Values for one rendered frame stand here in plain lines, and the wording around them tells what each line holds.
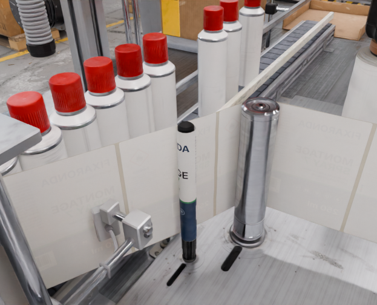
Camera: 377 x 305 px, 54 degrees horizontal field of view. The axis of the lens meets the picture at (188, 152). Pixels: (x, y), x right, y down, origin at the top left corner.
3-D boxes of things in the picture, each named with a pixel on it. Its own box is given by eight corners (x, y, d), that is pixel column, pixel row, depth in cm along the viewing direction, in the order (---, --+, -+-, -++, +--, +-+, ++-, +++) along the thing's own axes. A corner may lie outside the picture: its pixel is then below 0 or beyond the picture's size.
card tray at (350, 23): (358, 40, 121) (361, 28, 118) (281, 29, 132) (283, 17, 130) (376, 17, 141) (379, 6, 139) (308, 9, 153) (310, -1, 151)
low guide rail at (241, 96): (101, 236, 46) (98, 225, 45) (94, 232, 47) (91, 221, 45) (333, 18, 120) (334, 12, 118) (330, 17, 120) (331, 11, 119)
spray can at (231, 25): (230, 112, 74) (235, 5, 62) (207, 106, 76) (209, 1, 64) (241, 101, 77) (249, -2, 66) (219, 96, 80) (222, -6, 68)
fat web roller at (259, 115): (256, 253, 45) (273, 120, 34) (222, 238, 47) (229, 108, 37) (270, 229, 48) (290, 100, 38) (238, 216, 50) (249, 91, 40)
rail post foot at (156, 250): (162, 263, 51) (161, 258, 50) (147, 254, 52) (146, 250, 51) (185, 237, 54) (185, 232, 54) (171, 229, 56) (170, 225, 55)
